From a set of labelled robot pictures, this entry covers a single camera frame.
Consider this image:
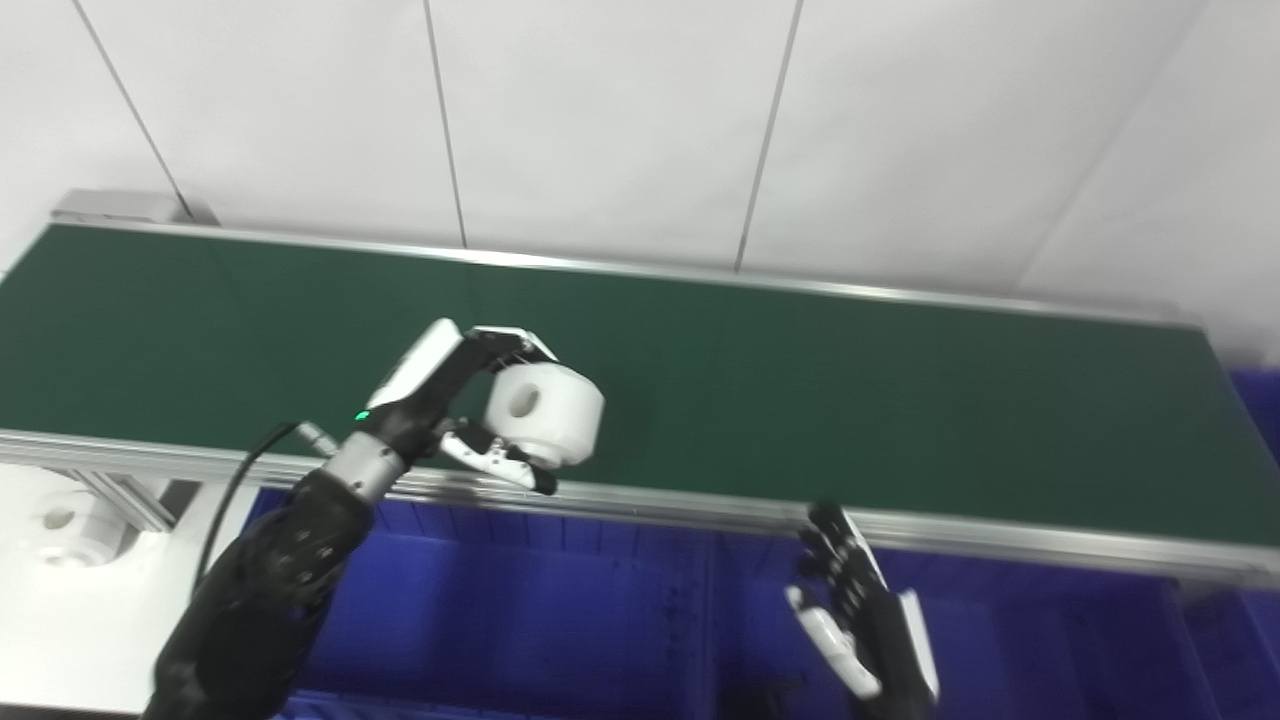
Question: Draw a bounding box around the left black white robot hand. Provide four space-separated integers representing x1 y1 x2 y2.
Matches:
354 317 561 497

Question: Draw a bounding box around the aluminium conveyor support strut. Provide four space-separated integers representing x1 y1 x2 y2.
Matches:
72 468 179 534

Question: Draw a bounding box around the white round part with holes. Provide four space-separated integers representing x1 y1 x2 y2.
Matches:
484 362 607 470
28 488 128 571

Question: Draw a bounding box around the green conveyor belt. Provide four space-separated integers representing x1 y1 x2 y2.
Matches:
0 218 1280 591

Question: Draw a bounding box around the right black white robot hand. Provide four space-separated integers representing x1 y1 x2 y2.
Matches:
785 502 942 720

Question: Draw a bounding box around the blue plastic bin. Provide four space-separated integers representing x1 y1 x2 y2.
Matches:
245 488 717 720
1180 368 1280 720
700 530 1206 720

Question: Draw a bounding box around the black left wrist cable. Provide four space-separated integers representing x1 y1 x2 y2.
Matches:
193 421 339 593

